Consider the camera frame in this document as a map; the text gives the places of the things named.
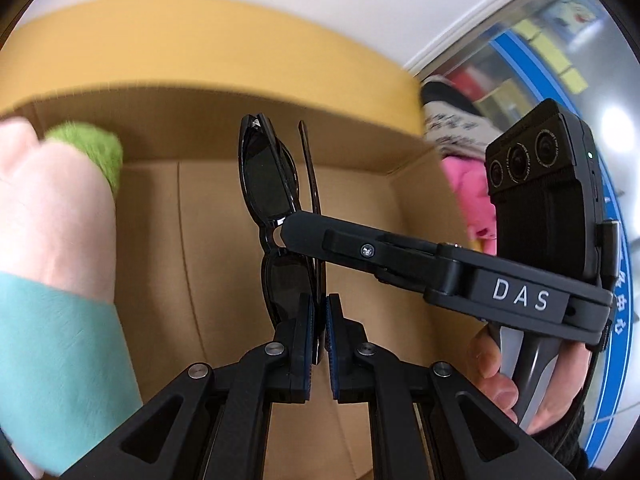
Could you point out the black sunglasses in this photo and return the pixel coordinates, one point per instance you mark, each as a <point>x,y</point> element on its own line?
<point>270,188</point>

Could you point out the teal pink plush pig toy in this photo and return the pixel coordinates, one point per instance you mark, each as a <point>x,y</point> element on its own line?
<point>67,380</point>

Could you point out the grey printed cloth bag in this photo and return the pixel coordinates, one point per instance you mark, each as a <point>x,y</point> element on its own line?
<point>452,122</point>

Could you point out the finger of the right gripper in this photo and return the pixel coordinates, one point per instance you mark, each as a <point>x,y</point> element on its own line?
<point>393,259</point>

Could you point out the shallow brown cardboard box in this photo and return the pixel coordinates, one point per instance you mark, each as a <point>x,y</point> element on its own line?
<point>172,79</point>

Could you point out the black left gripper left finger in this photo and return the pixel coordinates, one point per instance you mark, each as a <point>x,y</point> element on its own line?
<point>210,423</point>

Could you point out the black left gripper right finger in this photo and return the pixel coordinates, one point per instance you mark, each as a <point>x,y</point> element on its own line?
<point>427,422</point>

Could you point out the black sleeve forearm right side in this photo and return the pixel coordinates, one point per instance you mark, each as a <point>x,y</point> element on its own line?
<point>562,441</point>

